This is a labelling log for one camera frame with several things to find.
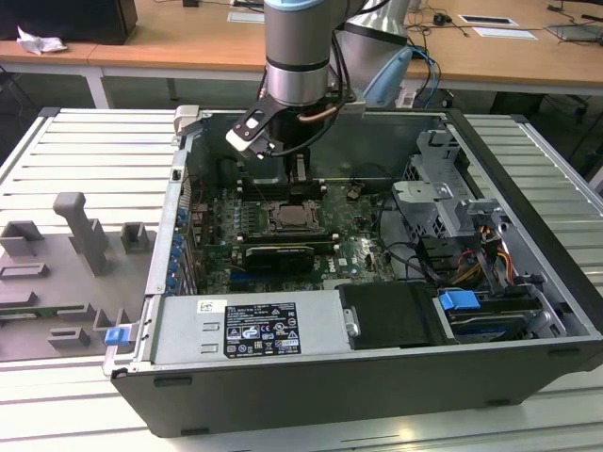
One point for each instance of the black RAM slot bank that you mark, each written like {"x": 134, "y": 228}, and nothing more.
{"x": 282, "y": 240}
{"x": 264, "y": 190}

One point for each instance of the grey parts rack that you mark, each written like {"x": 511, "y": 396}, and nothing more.
{"x": 47, "y": 268}

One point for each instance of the crumpled white paper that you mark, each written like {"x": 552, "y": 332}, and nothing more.
{"x": 40, "y": 42}

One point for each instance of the CPU socket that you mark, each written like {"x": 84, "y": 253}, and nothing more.
{"x": 271, "y": 226}

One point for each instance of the blue case release tab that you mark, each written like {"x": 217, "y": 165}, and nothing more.
{"x": 117, "y": 336}

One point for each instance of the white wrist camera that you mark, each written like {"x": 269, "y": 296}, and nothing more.
{"x": 242, "y": 136}

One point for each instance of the wooden desk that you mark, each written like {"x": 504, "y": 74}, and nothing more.
{"x": 188, "y": 42}

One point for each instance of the green RAM stick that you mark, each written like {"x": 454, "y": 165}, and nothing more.
{"x": 28, "y": 312}

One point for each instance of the white paper sheet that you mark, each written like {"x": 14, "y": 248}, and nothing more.
{"x": 504, "y": 33}

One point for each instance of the black graphics card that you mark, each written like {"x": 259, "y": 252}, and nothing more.
{"x": 278, "y": 259}

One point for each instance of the grey metal drive cage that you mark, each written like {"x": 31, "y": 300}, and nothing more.
{"x": 433, "y": 198}

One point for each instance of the black open PC case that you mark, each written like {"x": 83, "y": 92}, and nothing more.
{"x": 330, "y": 400}

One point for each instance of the black computer mouse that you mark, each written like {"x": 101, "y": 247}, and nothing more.
{"x": 442, "y": 19}

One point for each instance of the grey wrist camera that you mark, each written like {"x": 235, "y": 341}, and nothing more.
{"x": 353, "y": 109}

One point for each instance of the green motherboard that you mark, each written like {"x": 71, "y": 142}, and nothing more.
{"x": 358, "y": 254}

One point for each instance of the grey case latch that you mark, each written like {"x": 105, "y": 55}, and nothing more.
{"x": 186, "y": 120}

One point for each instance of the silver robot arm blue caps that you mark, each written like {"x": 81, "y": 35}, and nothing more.
{"x": 294, "y": 42}

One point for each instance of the black computer on desk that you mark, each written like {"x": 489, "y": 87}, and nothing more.
{"x": 70, "y": 19}

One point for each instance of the hard disk in blue carrier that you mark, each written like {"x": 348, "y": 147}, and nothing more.
{"x": 457, "y": 300}

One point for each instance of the grey power supply unit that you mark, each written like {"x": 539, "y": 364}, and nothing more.
{"x": 179, "y": 325}

